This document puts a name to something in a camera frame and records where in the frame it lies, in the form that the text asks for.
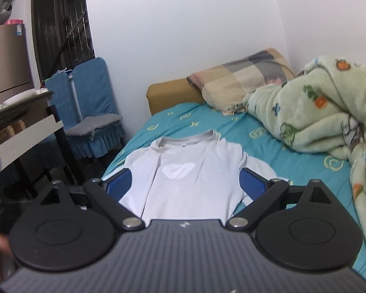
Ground blue covered chair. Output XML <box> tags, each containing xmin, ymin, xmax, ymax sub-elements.
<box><xmin>64</xmin><ymin>57</ymin><xmax>127</xmax><ymax>159</ymax></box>
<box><xmin>45</xmin><ymin>71</ymin><xmax>77</xmax><ymax>129</ymax></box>

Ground dark table with white edge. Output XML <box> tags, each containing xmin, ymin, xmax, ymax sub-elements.
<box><xmin>0</xmin><ymin>90</ymin><xmax>80</xmax><ymax>199</ymax></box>

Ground white t-shirt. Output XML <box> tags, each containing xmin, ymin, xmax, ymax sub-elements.
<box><xmin>117</xmin><ymin>130</ymin><xmax>290</xmax><ymax>228</ymax></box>

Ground white cloth bundle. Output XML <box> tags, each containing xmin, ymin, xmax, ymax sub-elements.
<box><xmin>3</xmin><ymin>89</ymin><xmax>46</xmax><ymax>108</ymax></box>

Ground teal patterned bed sheet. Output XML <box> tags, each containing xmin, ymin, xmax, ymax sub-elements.
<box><xmin>102</xmin><ymin>102</ymin><xmax>366</xmax><ymax>284</ymax></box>

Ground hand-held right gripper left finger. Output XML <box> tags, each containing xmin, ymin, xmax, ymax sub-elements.
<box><xmin>33</xmin><ymin>168</ymin><xmax>145</xmax><ymax>231</ymax></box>

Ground plaid pillow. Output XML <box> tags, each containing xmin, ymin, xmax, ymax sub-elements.
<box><xmin>187</xmin><ymin>48</ymin><xmax>296</xmax><ymax>113</ymax></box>

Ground tan upholstered headboard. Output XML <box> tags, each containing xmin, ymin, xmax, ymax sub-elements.
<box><xmin>146</xmin><ymin>78</ymin><xmax>208</xmax><ymax>116</ymax></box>

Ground dark window with grille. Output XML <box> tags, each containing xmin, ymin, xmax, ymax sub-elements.
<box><xmin>30</xmin><ymin>0</ymin><xmax>96</xmax><ymax>83</ymax></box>

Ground green printed fleece blanket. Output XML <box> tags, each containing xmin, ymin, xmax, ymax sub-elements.
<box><xmin>242</xmin><ymin>55</ymin><xmax>366</xmax><ymax>263</ymax></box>

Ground beige refrigerator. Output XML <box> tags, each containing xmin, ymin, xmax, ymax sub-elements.
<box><xmin>0</xmin><ymin>24</ymin><xmax>34</xmax><ymax>106</ymax></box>

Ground grey seat cushion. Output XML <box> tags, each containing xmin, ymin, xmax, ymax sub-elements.
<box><xmin>64</xmin><ymin>113</ymin><xmax>123</xmax><ymax>141</ymax></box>

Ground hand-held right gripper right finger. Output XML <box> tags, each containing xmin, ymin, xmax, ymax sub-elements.
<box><xmin>225</xmin><ymin>167</ymin><xmax>334</xmax><ymax>231</ymax></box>

